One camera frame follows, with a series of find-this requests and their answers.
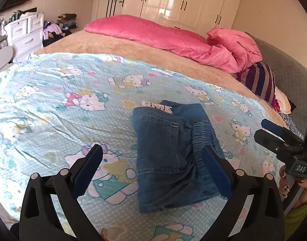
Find clothes heap on chest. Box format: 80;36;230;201
9;7;38;21

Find white glossy wardrobe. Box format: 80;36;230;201
92;0;244;29

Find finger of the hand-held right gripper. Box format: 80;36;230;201
254;129;297;156
261;119;305;146

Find white drawer chest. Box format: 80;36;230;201
4;11;45;61

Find blue patterned cloth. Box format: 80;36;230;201
280;113;307;141

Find dark folded clothes pile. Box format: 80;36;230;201
57;13;78;29

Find blue denim pants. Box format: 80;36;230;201
132;100;233;214

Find striped purple pillow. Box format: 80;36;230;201
236;61;277;106

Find pink duvet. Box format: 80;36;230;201
84;14;263;74

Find light blue cartoon printed blanket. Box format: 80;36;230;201
0;52;285;241

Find tan bed sheet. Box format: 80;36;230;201
34;29;288;128

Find grey upholstered headboard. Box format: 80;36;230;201
245;31;307;141

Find cream pillow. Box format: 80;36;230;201
272;87;298;114

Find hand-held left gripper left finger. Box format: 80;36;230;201
19;144;104;241

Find person's yellow-green clothing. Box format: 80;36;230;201
284;201;307;241

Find purple clothes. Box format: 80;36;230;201
43;21;64;40

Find white curved board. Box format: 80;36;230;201
0;46;13;77

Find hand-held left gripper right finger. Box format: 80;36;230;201
201;146;286;241

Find person's right hand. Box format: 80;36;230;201
279;165;307;204

